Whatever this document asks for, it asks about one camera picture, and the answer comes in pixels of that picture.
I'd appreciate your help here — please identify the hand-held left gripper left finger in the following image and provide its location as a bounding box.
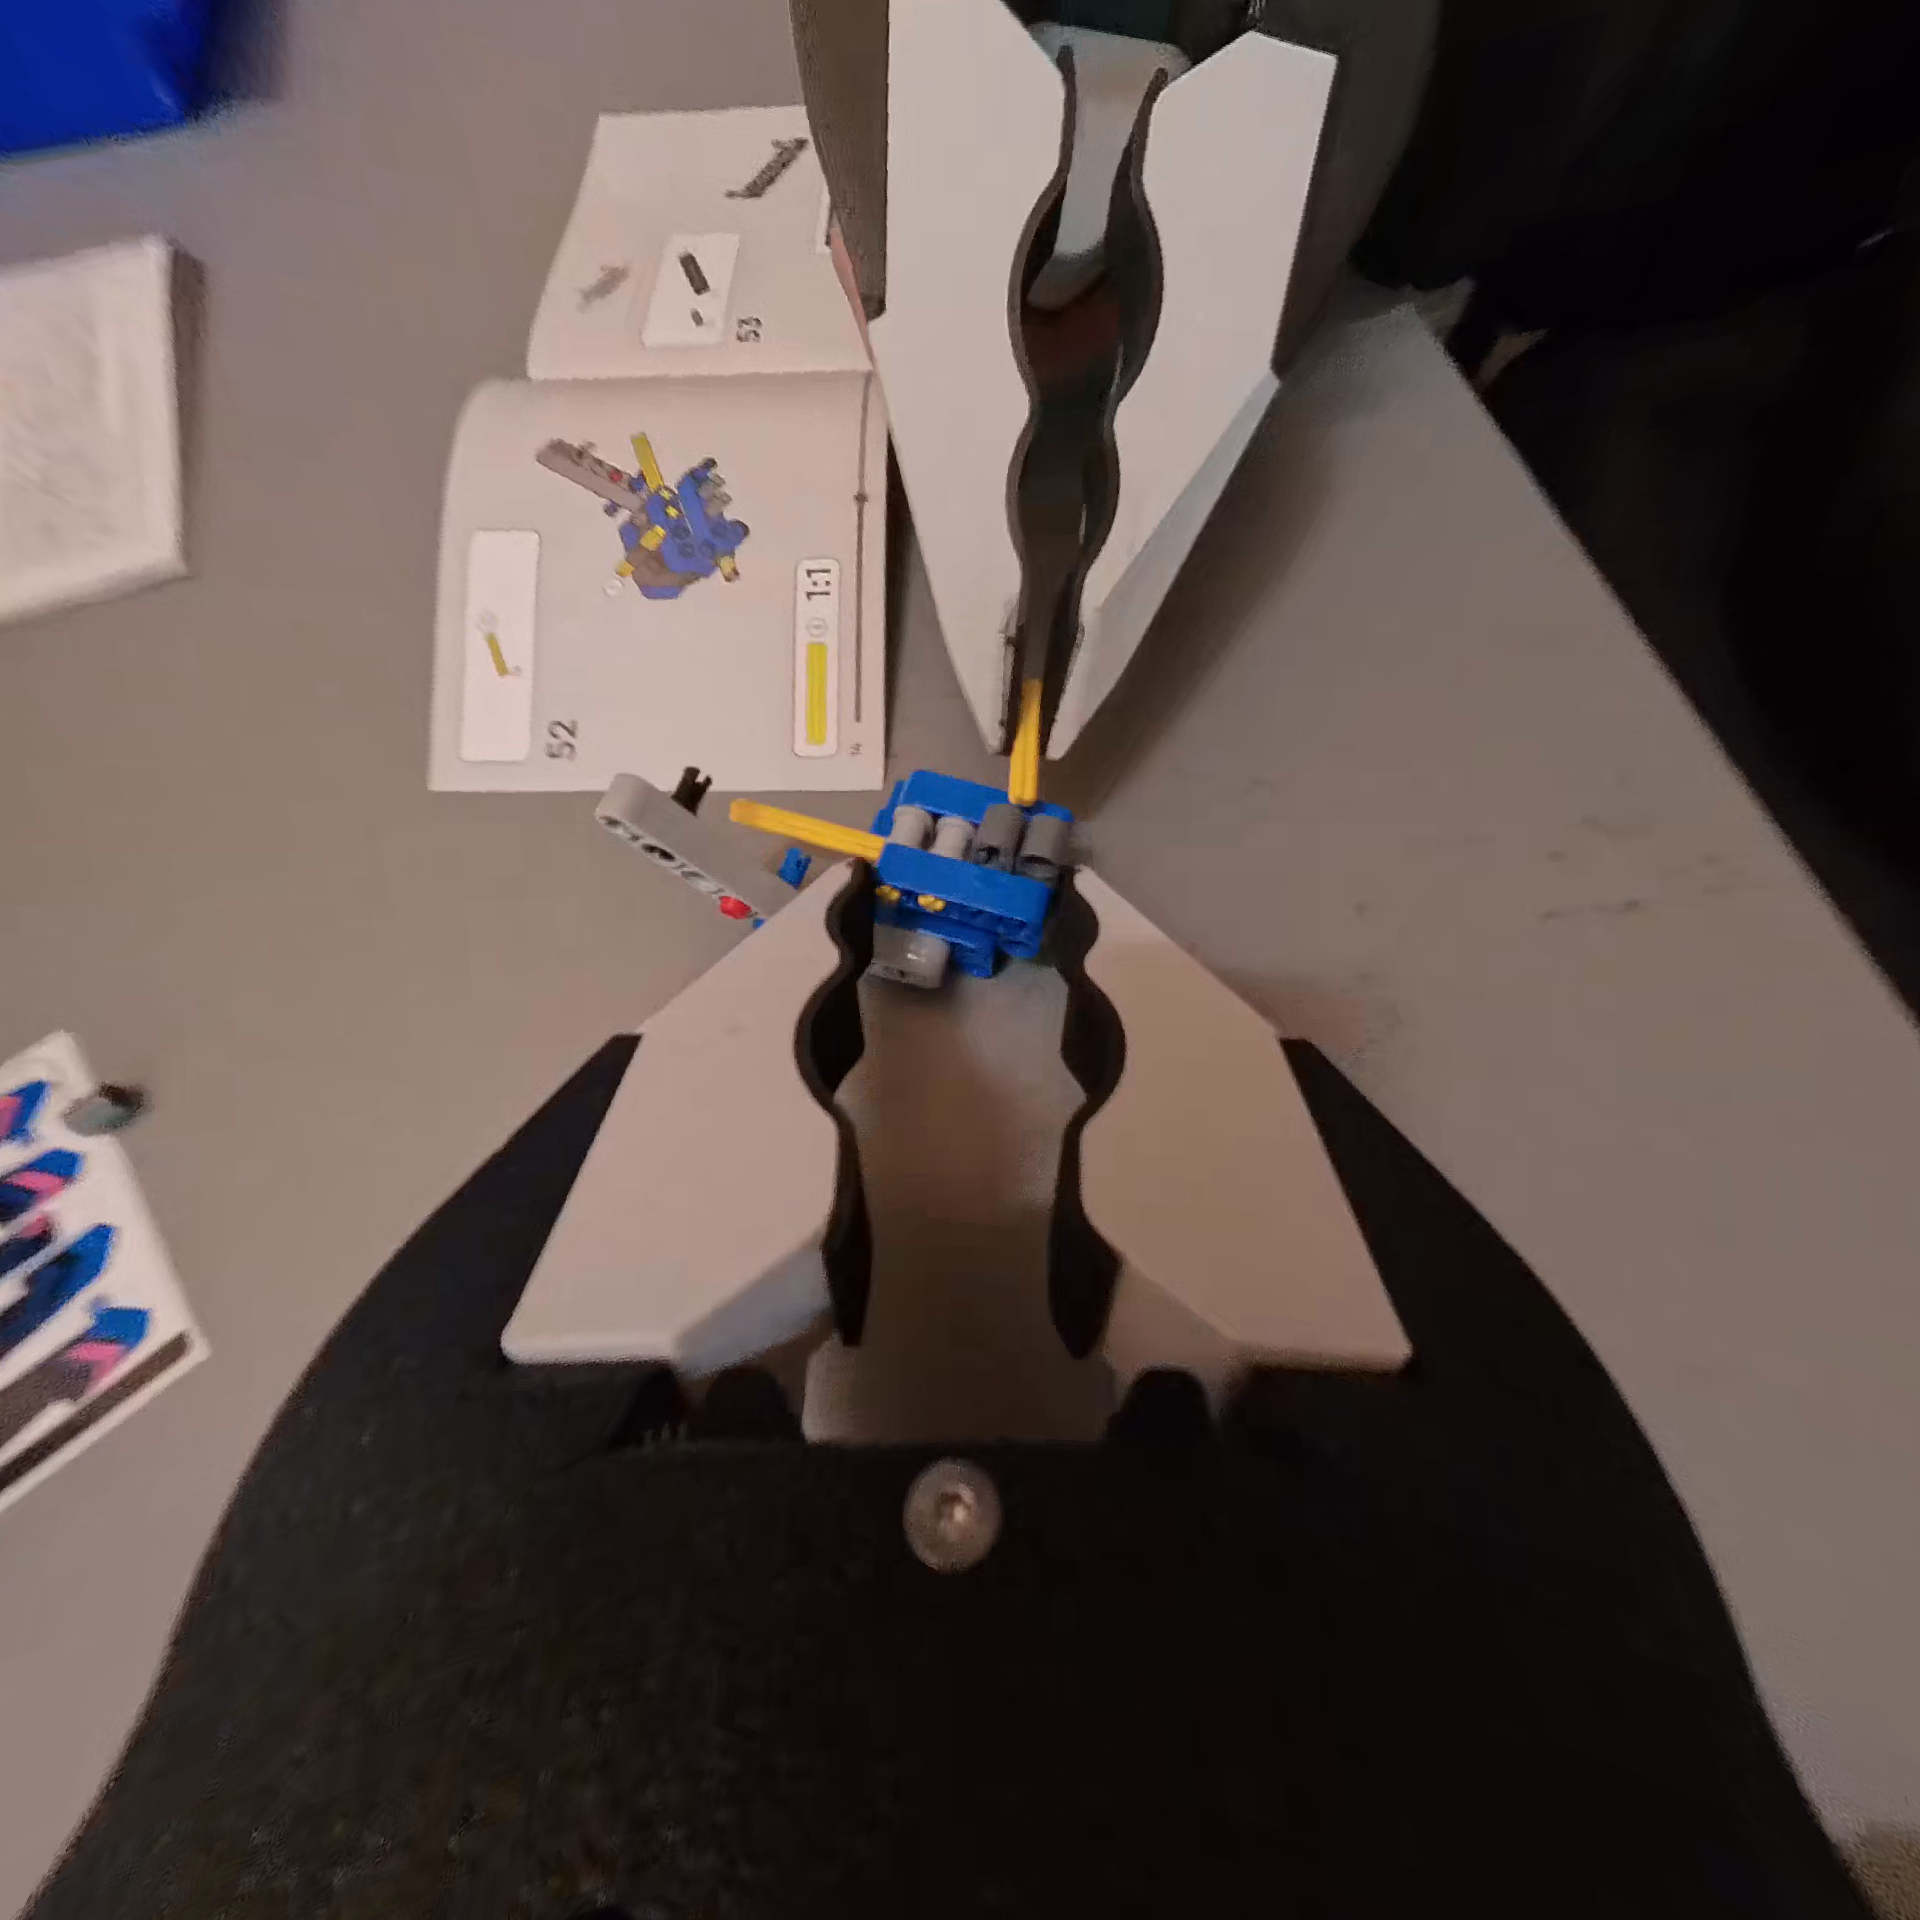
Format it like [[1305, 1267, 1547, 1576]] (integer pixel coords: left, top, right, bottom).
[[501, 863, 876, 1373]]

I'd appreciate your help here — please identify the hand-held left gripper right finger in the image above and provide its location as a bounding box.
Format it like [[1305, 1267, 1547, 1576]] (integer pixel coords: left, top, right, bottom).
[[1050, 863, 1413, 1373]]

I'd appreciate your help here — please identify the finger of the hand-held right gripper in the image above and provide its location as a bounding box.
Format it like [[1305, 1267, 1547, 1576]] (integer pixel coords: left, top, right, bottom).
[[1045, 33, 1341, 760], [870, 0, 1083, 757]]

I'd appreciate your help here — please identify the blue grey lego sub-assembly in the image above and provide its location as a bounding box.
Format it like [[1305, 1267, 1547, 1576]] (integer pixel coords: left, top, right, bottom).
[[594, 766, 1088, 993]]

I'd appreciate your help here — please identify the lego instruction booklet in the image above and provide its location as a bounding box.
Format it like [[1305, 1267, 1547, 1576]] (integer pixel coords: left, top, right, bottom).
[[424, 106, 895, 796]]

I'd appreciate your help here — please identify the lego sticker sheet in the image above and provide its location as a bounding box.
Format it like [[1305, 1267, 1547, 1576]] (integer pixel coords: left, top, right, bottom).
[[0, 1026, 211, 1511]]

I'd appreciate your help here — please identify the blue plastic bin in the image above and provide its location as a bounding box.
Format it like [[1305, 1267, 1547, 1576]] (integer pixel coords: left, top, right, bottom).
[[0, 0, 285, 158]]

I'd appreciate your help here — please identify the feedback leaflet with minifigure print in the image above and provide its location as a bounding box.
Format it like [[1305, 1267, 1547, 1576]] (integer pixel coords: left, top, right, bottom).
[[0, 230, 199, 627]]

